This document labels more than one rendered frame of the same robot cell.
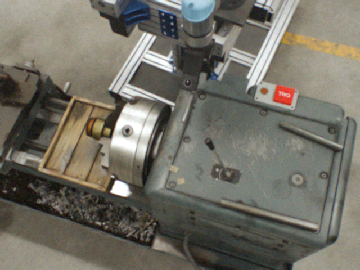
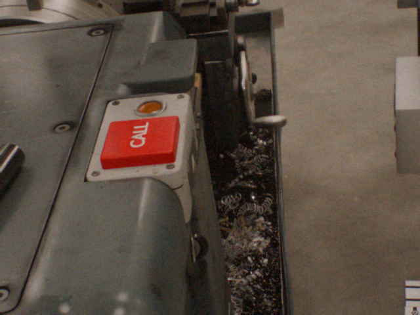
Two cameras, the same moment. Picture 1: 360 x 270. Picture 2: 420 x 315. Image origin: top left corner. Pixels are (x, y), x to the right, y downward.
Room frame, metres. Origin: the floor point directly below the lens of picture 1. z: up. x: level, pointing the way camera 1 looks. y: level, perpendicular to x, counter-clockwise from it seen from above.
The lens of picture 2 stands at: (0.49, -0.94, 1.60)
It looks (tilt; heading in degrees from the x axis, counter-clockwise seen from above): 31 degrees down; 73
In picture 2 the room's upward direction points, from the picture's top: 9 degrees counter-clockwise
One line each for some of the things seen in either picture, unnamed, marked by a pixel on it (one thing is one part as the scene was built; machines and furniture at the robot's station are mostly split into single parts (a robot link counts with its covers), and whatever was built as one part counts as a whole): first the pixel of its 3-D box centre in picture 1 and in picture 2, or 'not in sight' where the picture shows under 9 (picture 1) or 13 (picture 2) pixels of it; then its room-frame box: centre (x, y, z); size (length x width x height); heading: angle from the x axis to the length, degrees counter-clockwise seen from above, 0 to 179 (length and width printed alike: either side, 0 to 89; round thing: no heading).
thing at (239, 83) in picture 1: (233, 86); (158, 73); (0.67, -0.19, 1.24); 0.09 x 0.08 x 0.03; 66
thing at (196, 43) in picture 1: (196, 31); not in sight; (0.64, -0.07, 1.60); 0.08 x 0.08 x 0.05
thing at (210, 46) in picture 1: (198, 48); not in sight; (0.65, -0.07, 1.52); 0.09 x 0.08 x 0.12; 158
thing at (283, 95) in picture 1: (283, 95); (142, 145); (0.61, -0.35, 1.26); 0.06 x 0.06 x 0.02; 66
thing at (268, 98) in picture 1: (275, 98); (147, 158); (0.62, -0.33, 1.23); 0.13 x 0.08 x 0.05; 66
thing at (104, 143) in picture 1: (110, 156); not in sight; (0.53, 0.26, 1.09); 0.12 x 0.11 x 0.05; 156
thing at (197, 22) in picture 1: (198, 9); not in sight; (0.64, -0.07, 1.68); 0.09 x 0.08 x 0.11; 146
